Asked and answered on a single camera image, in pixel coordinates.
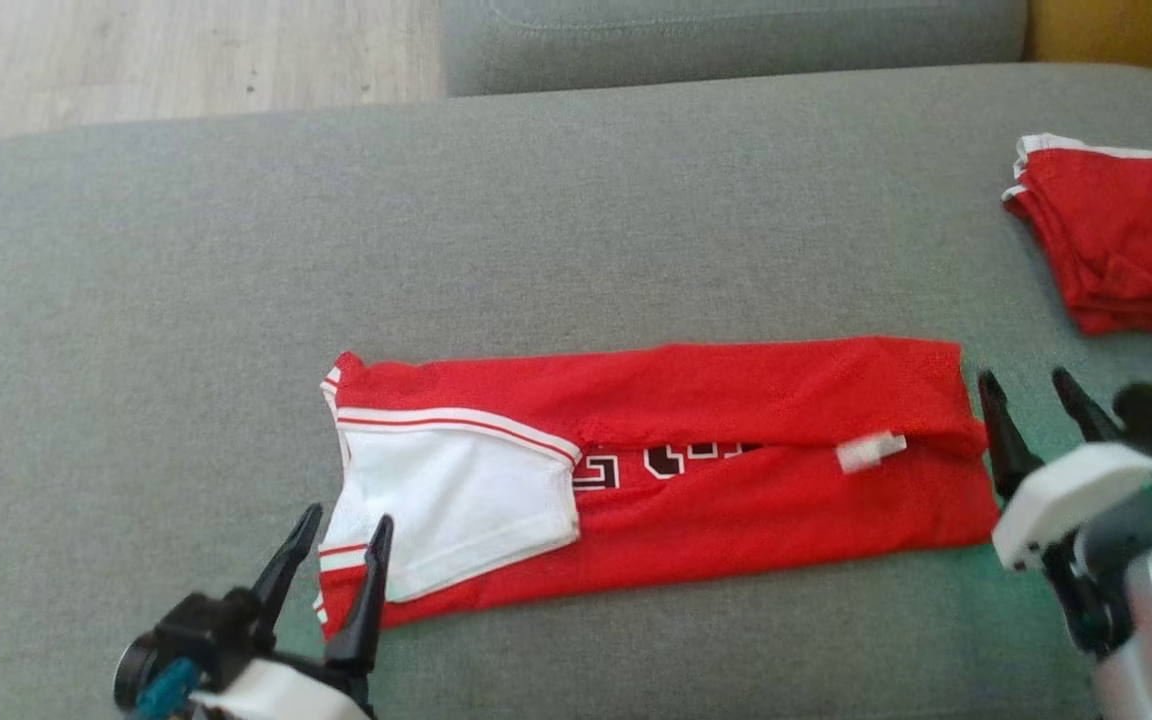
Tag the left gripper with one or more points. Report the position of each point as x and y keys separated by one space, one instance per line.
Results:
x=276 y=695

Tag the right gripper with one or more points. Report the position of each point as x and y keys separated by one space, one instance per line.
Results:
x=1076 y=500

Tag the red shorts white hem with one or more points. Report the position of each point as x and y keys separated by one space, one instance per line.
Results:
x=1126 y=230

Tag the red mesh jersey white sleeves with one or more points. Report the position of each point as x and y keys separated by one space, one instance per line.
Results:
x=736 y=400

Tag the large grey sofa seat cushion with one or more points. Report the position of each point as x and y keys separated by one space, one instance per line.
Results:
x=236 y=250

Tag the yellow sofa back cushion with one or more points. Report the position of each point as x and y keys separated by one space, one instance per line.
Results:
x=1136 y=35

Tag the small grey sofa seat cushion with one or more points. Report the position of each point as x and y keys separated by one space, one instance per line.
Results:
x=736 y=50

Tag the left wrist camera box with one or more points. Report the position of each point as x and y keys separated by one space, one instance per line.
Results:
x=176 y=630

